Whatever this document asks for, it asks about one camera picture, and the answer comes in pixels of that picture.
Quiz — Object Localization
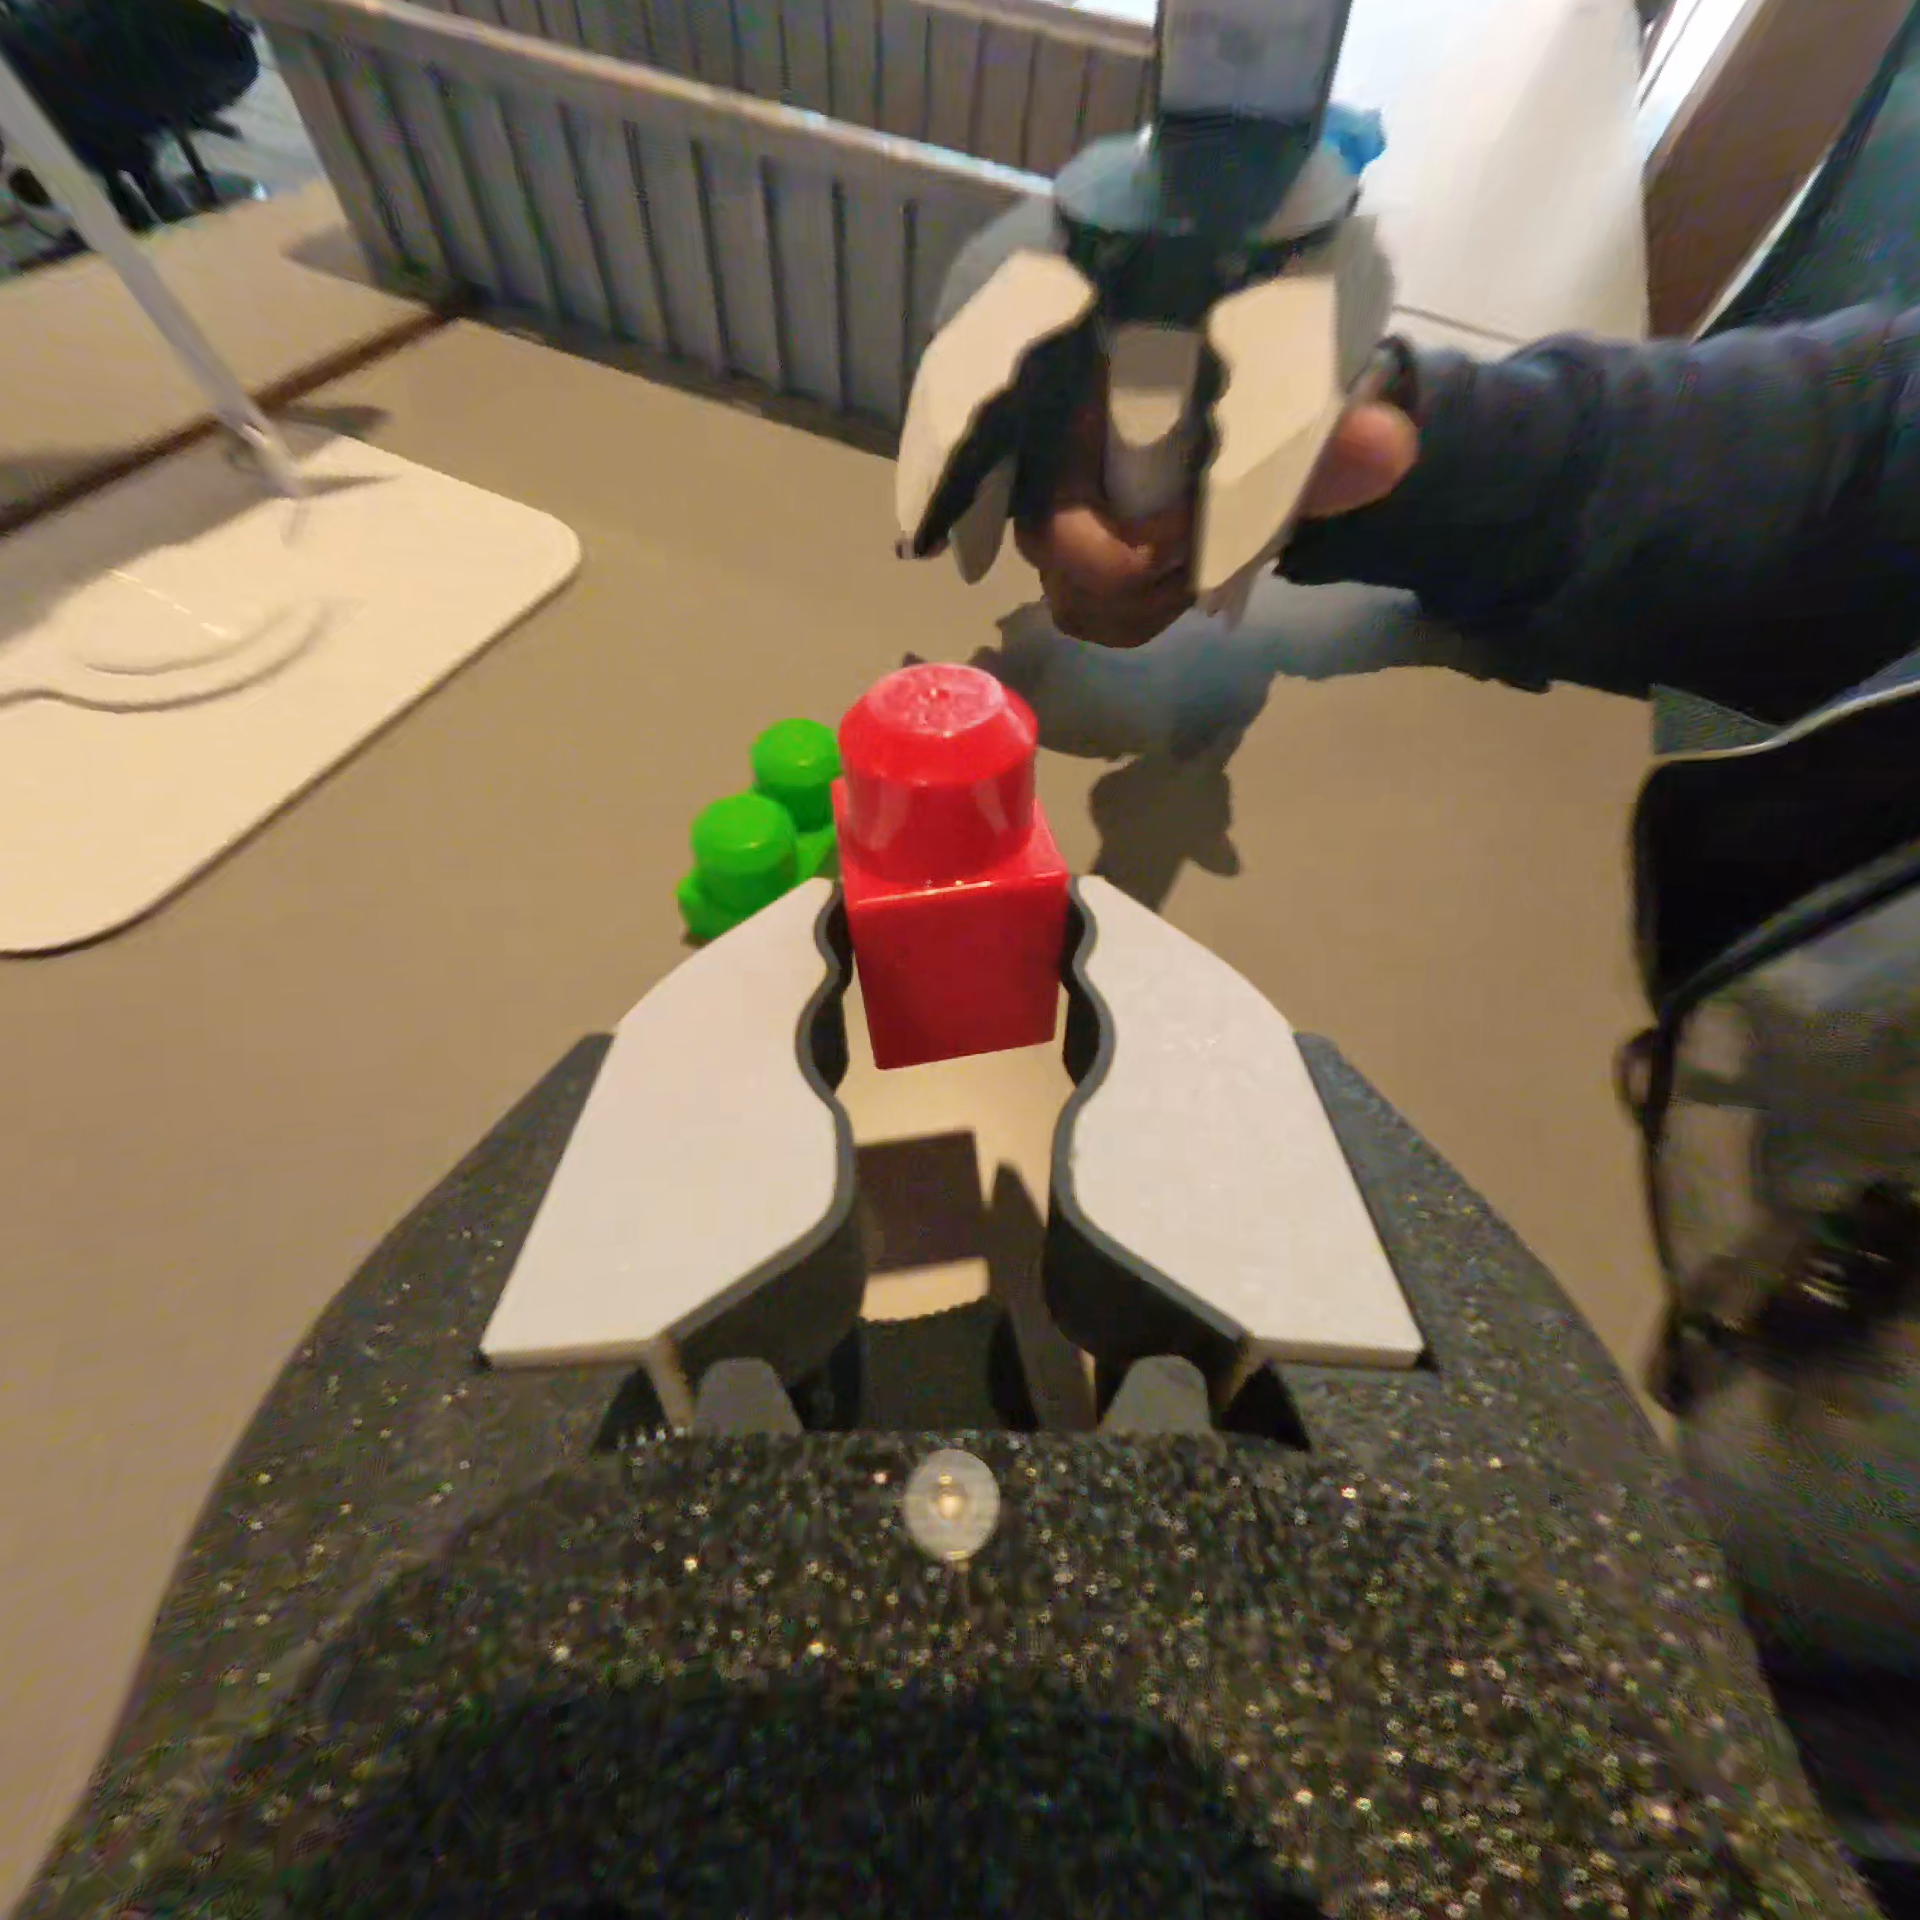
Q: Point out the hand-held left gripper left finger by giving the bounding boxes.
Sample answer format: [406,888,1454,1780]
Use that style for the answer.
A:
[478,877,866,1425]

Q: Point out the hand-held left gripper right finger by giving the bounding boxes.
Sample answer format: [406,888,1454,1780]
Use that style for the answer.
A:
[1044,876,1426,1375]

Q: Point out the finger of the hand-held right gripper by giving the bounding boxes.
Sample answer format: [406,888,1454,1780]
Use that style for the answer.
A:
[1193,221,1396,620]
[894,247,1105,589]

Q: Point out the green two-stud block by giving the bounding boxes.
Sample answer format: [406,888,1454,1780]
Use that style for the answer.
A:
[677,717,846,944]

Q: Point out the red single-stud block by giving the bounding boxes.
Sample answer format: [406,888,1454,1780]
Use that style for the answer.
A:
[834,663,1070,1072]

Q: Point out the person's right forearm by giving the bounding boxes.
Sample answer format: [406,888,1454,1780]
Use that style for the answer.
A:
[1273,301,1920,726]

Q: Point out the person's right hand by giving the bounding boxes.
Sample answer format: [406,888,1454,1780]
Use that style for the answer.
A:
[1013,398,1423,654]

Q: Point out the grey ribbed plastic bin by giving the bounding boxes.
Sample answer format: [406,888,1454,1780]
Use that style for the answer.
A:
[249,0,1155,439]

